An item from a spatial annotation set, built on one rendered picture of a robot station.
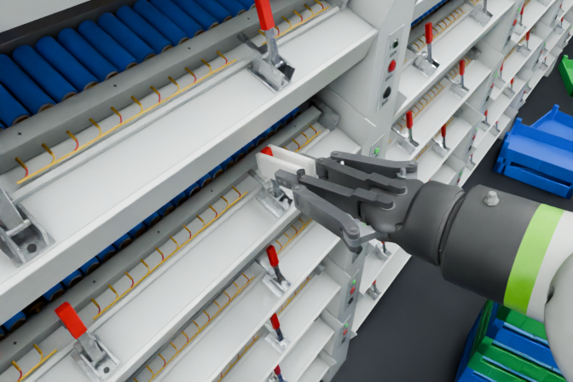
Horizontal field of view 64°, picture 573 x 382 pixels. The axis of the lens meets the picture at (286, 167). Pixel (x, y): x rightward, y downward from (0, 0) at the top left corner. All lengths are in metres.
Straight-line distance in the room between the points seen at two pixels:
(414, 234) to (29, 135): 0.32
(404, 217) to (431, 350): 1.10
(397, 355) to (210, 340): 0.88
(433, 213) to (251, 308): 0.39
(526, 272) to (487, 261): 0.03
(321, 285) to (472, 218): 0.60
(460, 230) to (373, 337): 1.12
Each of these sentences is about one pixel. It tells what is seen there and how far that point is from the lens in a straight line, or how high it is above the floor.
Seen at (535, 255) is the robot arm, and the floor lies 1.04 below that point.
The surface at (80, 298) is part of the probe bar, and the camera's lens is 0.51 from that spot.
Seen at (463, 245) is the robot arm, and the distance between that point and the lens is 0.40.
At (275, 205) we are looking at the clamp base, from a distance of 0.58.
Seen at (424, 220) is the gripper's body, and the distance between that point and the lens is 0.42.
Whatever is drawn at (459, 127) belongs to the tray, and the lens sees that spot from 1.43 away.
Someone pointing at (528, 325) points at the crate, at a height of 0.42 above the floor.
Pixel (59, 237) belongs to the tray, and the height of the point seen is 1.06.
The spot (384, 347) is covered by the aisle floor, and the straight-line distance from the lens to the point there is 1.49.
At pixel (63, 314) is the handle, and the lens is 0.45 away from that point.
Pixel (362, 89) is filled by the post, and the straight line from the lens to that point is 0.65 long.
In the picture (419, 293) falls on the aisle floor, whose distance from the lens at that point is 1.61.
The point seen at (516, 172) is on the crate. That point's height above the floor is 0.04.
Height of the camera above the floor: 1.32
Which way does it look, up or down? 42 degrees down
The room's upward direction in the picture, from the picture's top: straight up
